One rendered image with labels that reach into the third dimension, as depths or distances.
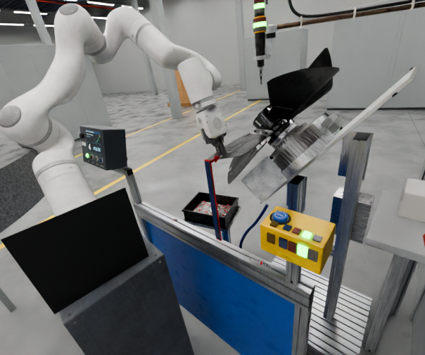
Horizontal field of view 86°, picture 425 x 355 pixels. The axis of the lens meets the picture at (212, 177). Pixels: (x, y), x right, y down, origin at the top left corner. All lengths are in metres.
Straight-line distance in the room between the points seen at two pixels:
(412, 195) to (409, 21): 5.50
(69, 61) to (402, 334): 2.04
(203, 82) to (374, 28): 5.72
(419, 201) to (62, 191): 1.16
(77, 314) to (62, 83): 0.70
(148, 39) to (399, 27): 5.80
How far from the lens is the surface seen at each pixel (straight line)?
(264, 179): 0.97
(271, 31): 0.93
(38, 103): 0.90
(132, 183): 1.18
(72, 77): 0.97
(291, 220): 0.64
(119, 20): 1.02
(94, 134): 1.22
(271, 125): 1.01
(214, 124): 0.80
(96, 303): 0.77
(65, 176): 0.80
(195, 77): 0.80
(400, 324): 1.89
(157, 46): 0.90
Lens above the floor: 1.47
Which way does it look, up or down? 27 degrees down
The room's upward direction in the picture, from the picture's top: 8 degrees counter-clockwise
